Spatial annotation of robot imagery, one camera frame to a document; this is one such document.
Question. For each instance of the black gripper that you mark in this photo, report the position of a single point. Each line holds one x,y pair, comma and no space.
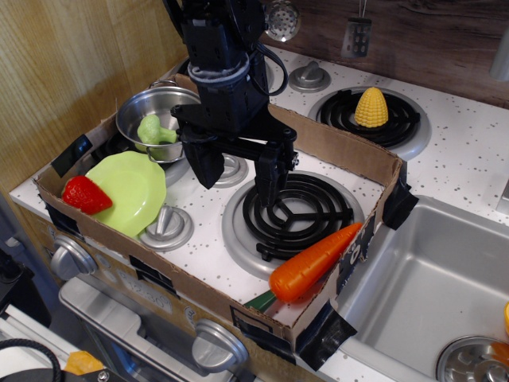
233,117

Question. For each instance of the green toy broccoli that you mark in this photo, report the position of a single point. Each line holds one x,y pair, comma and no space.
150,131

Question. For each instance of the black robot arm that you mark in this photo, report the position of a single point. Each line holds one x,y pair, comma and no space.
227,63

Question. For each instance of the centre silver stove knob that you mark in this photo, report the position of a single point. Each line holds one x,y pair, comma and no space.
235,171

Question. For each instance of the silver stove knob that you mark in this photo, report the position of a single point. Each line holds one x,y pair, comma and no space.
172,228
310,78
235,171

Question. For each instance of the front right black burner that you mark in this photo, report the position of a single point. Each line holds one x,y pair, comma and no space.
311,206

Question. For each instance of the front silver stove knob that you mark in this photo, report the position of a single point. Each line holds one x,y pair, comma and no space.
172,228

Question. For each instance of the small steel pot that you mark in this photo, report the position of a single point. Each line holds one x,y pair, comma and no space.
158,99

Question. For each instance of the light green plastic plate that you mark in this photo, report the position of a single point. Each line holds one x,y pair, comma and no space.
136,187

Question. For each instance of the back silver stove knob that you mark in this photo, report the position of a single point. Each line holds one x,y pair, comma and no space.
310,78

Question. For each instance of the back right black burner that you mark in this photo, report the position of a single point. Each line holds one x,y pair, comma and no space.
407,132

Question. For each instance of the orange toy carrot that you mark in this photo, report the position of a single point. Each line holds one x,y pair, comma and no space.
297,275

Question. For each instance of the yellow toy corn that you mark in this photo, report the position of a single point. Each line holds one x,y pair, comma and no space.
372,109

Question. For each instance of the hanging silver strainer ladle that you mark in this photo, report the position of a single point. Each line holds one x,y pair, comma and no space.
283,20

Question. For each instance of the red toy strawberry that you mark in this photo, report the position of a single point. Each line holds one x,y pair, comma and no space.
82,193

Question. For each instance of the black tape at left corner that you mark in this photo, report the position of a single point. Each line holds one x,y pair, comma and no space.
71,155

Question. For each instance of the black tape at corner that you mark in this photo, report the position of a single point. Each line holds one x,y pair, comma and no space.
71,155
323,336
400,202

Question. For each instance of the black tape at right corner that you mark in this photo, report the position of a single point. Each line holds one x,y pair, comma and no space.
400,202

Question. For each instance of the hanging silver slotted spatula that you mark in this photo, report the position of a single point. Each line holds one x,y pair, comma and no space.
357,35

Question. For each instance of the brown cardboard fence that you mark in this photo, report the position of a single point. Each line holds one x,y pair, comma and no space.
200,279

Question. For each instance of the right silver oven knob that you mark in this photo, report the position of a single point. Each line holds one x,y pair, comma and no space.
215,349

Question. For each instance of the silver oven knob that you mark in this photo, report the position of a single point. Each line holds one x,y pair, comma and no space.
70,259
215,349

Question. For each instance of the left silver oven knob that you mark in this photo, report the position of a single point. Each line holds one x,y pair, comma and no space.
70,259

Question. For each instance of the black tape at front corner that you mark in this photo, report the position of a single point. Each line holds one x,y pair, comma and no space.
323,336

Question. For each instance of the silver toy sink basin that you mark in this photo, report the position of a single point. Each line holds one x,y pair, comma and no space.
442,275

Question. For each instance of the orange object bottom left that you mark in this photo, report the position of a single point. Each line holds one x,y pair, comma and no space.
82,362

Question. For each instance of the silver bowl in sink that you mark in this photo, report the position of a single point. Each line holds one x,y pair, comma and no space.
473,358

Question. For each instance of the yellow object right edge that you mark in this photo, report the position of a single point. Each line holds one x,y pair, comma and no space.
506,317

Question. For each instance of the silver oven door handle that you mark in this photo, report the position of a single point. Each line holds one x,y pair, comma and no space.
136,342

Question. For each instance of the silver faucet post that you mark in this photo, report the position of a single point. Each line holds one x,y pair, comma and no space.
499,68

